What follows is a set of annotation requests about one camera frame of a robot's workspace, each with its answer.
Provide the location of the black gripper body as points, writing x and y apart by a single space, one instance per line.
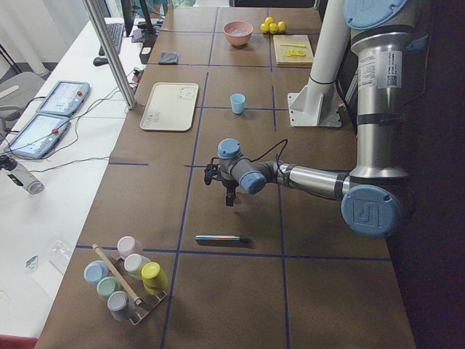
229 187

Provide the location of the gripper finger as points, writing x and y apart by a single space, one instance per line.
230 197

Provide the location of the steel muddler rod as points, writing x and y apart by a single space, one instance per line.
227 238

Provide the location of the light blue plastic cup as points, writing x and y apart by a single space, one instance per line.
237 102

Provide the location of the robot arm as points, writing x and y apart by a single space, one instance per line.
375 196

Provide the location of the pink upturned cup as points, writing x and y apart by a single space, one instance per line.
128 245

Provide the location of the yellow-green upturned cup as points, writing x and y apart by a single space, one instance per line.
154 279

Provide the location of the white upturned cup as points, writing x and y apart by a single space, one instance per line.
134 263

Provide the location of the clear cup rack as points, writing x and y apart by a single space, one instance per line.
139 304

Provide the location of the pink bowl of ice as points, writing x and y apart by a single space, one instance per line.
238 33

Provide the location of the blue upturned cup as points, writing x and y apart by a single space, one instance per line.
95 271

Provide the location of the green upturned cup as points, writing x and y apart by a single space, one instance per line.
107 286

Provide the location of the grey upturned cup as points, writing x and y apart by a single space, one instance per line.
121 306

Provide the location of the white bear serving tray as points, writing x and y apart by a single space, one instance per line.
170 107

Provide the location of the grey folded cloth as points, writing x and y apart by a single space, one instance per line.
168 58

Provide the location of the wooden cutting board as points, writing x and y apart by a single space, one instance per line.
281 59

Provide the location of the lemon slices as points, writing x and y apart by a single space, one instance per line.
295 53

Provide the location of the yellow plastic knife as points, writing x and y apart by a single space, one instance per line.
293 45

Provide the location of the black computer mouse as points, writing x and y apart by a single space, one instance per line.
99 61

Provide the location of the teach pendant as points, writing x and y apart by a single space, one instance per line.
38 136
65 98

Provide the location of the black keyboard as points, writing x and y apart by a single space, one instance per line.
116 33

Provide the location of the water bottle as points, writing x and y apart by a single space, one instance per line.
21 176

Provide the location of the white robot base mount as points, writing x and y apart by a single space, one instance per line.
332 79

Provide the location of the aluminium frame post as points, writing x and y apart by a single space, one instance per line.
98 21

